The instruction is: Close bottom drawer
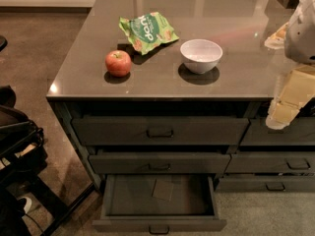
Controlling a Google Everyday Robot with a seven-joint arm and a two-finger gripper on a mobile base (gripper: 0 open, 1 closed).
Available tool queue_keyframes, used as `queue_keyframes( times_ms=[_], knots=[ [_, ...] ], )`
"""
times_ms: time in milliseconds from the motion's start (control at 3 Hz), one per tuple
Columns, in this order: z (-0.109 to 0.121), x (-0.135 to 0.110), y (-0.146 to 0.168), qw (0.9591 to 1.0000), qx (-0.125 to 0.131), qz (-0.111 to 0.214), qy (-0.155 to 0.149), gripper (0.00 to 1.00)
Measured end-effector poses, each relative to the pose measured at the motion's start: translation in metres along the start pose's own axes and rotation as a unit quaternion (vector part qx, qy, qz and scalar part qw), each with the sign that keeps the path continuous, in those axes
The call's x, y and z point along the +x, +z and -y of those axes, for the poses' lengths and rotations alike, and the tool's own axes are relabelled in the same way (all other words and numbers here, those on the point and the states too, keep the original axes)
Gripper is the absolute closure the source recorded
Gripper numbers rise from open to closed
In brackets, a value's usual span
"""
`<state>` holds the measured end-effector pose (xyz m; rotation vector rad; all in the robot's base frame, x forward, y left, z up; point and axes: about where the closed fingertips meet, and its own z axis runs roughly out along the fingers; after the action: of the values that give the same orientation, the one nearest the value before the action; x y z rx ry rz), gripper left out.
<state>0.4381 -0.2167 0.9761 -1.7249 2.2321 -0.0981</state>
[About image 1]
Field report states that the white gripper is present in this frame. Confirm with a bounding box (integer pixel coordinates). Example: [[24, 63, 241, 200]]
[[266, 65, 315, 130]]

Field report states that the grey drawer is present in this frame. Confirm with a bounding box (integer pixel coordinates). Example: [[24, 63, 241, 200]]
[[241, 117, 315, 146], [89, 151, 230, 174], [93, 174, 226, 236], [216, 176, 315, 192], [225, 151, 315, 173], [72, 116, 249, 146]]

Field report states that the square card in drawer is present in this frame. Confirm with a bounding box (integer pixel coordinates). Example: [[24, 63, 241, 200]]
[[152, 179, 174, 202]]

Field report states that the white bowl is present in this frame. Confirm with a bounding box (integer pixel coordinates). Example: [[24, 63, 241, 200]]
[[180, 39, 222, 74]]

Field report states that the green snack bag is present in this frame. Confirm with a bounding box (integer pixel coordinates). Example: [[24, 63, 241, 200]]
[[119, 12, 179, 55]]

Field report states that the red apple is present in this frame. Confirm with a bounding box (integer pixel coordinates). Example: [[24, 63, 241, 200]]
[[105, 50, 131, 77]]

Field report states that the grey cabinet frame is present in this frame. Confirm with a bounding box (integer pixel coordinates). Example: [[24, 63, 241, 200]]
[[49, 97, 315, 192]]

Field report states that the black cart with cables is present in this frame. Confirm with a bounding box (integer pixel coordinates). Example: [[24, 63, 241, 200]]
[[0, 86, 95, 236]]

